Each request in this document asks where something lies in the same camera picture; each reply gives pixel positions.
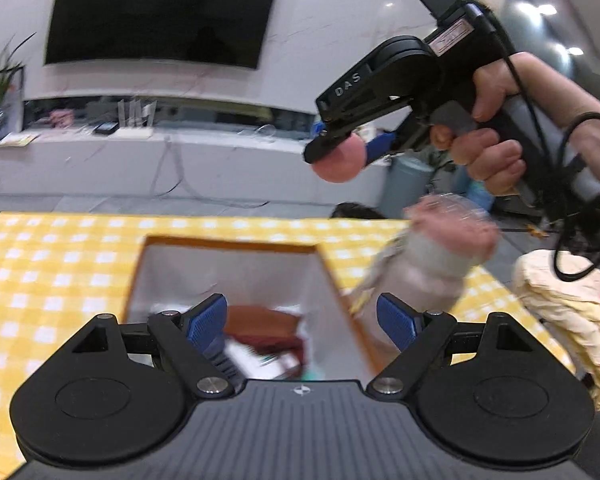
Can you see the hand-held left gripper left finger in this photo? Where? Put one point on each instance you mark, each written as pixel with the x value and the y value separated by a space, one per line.
pixel 207 322

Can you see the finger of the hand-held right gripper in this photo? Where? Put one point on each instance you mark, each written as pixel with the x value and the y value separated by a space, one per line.
pixel 380 146
pixel 322 149

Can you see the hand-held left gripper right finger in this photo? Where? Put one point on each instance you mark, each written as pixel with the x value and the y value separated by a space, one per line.
pixel 397 320

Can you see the pink ball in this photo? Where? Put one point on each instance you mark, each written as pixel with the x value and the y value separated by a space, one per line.
pixel 340 161

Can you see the orange storage box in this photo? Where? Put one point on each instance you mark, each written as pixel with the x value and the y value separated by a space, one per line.
pixel 230 270

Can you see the maroon cloth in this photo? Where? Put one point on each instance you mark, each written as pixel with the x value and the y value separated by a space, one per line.
pixel 265 324

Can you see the white striped sock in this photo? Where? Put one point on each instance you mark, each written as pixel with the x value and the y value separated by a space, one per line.
pixel 275 362

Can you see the person's right forearm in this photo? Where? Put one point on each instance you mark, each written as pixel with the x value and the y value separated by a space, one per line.
pixel 590 95

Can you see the person's right hand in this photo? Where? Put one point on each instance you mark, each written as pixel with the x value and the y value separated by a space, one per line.
pixel 495 160

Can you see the grey trash bin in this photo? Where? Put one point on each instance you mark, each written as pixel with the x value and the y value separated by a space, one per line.
pixel 407 185

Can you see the beige water bottle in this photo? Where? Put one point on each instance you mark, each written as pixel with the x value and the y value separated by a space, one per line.
pixel 430 265

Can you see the dark fuzzy object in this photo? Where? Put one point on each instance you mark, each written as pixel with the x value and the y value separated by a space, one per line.
pixel 357 211

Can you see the blue water jug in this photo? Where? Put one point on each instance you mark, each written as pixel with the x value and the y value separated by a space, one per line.
pixel 480 195

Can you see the white television cabinet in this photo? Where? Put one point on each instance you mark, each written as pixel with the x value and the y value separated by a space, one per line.
pixel 180 160

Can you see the yellow checkered tablecloth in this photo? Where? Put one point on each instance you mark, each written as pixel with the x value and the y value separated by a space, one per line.
pixel 55 270

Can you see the cream quilted cushion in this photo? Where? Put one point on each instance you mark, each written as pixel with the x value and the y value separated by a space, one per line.
pixel 565 310

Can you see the white router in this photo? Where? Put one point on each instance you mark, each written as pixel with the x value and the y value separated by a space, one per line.
pixel 136 112

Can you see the green potted plant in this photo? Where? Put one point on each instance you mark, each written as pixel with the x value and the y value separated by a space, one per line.
pixel 0 77

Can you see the black wall television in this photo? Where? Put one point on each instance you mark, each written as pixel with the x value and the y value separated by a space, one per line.
pixel 160 10

